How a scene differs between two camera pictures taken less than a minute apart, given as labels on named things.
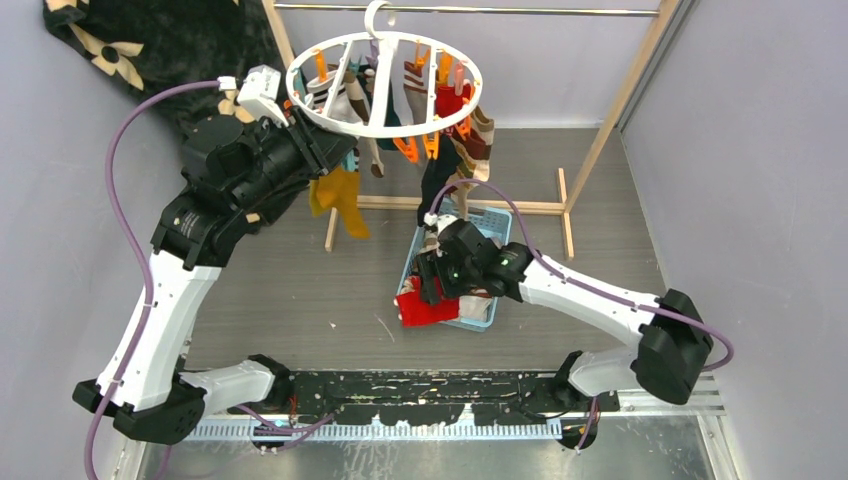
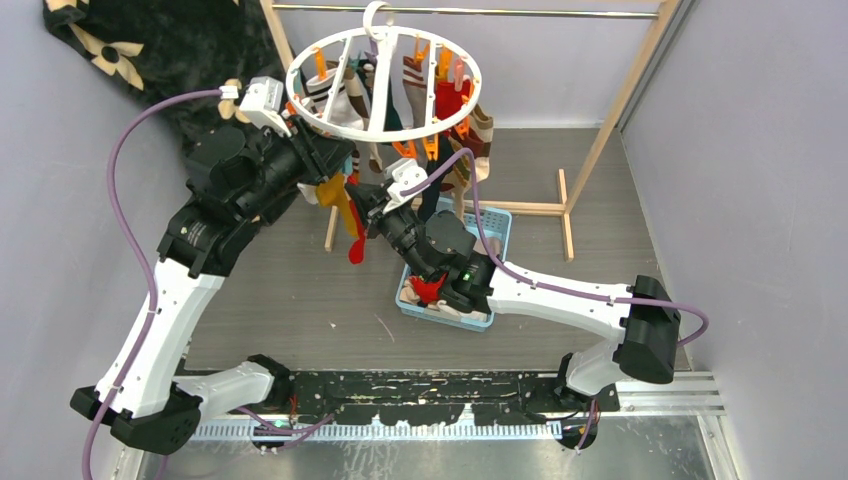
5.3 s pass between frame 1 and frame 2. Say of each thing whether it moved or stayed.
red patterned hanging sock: stayed
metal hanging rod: stayed
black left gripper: stayed
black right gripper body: moved
